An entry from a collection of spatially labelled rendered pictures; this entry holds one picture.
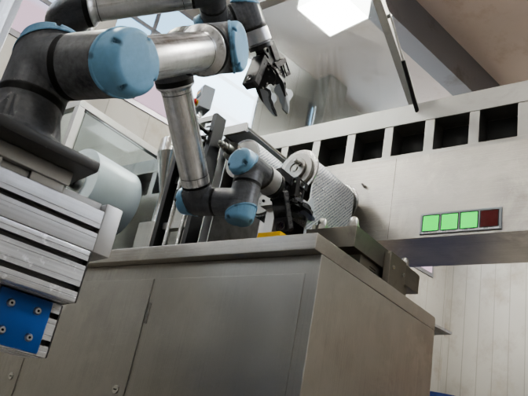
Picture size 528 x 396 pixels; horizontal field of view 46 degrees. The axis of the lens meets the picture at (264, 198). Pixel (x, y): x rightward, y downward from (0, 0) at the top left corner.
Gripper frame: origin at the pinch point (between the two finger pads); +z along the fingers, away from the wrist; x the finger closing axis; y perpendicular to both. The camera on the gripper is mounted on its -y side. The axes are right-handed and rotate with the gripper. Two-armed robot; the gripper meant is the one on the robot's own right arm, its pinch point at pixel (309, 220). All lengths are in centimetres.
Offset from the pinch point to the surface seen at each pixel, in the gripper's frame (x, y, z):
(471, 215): -36.8, 10.9, 29.4
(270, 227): 8.4, -4.6, -7.1
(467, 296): 193, 181, 627
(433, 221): -24.8, 9.9, 29.4
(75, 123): 102, 40, -25
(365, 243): -20.0, -9.0, -0.7
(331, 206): -0.2, 9.0, 9.7
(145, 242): 75, -1, 4
